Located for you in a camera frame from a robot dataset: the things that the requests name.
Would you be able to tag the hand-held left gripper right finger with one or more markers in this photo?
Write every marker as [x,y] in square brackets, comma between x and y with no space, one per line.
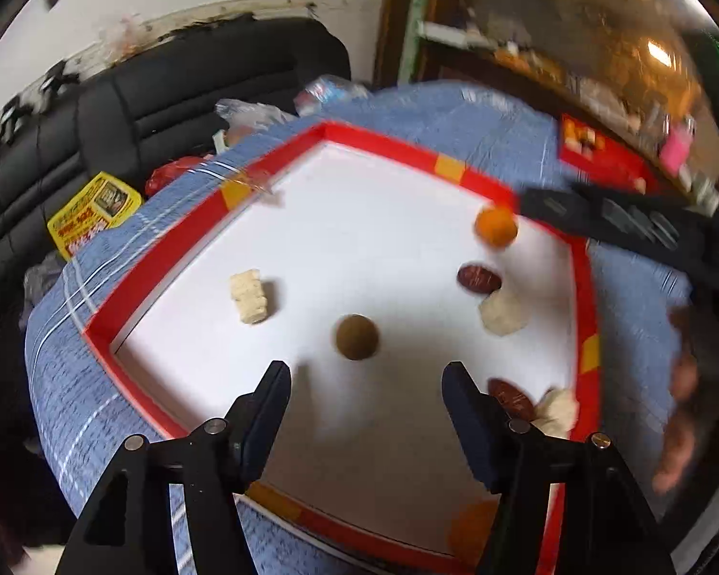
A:
[473,428]

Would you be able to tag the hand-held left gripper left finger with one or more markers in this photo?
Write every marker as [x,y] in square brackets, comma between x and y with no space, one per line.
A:
[263,422]

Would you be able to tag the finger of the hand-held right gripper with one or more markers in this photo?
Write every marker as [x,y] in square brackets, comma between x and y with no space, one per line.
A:
[647,202]
[575,212]

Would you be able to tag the red date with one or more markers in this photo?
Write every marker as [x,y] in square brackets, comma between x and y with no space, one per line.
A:
[479,278]
[511,396]

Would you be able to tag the orange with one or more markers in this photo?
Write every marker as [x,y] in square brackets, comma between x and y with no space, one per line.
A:
[496,226]
[470,536]
[571,130]

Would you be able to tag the large beige sugarcane chunk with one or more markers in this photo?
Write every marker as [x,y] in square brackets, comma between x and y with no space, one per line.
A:
[503,312]

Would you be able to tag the brown kiwi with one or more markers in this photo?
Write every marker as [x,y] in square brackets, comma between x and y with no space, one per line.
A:
[356,337]

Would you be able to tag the red tray with white inside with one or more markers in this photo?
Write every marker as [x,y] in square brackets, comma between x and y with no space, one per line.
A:
[365,239]

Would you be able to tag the person's right hand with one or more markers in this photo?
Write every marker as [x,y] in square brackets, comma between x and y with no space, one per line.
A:
[683,371]

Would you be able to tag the red tray of mixed fruit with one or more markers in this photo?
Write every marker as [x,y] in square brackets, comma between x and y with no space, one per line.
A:
[605,162]

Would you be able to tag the pink bottle with dark lid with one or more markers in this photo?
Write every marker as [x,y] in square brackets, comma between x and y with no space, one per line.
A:
[677,147]

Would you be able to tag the small beige sugarcane chunk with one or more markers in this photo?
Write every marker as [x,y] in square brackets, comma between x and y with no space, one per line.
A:
[556,410]
[251,296]

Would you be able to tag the blue plaid tablecloth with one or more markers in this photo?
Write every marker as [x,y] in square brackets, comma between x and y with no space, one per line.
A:
[66,371]

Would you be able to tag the white board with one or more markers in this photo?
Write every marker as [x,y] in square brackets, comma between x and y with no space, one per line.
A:
[455,35]

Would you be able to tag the wooden framed cabinet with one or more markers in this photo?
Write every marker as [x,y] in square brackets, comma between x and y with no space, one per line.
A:
[515,0]

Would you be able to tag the red plastic bag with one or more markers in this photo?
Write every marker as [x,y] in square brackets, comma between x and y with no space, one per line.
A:
[177,175]

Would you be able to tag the grey plastic bag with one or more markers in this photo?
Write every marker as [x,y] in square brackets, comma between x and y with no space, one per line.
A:
[42,281]

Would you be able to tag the yellow printed packet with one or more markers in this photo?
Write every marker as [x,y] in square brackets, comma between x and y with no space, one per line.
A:
[93,215]

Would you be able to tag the plastic wrapper with blue print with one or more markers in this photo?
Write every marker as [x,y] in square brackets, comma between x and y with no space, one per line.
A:
[329,93]

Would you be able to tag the clear plastic bag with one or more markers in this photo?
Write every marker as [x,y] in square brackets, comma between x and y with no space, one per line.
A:
[251,114]

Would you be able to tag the black sofa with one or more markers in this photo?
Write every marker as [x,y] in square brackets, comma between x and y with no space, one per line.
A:
[156,114]

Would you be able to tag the crumpled plastic wrapper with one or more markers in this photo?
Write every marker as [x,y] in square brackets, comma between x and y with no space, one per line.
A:
[123,33]

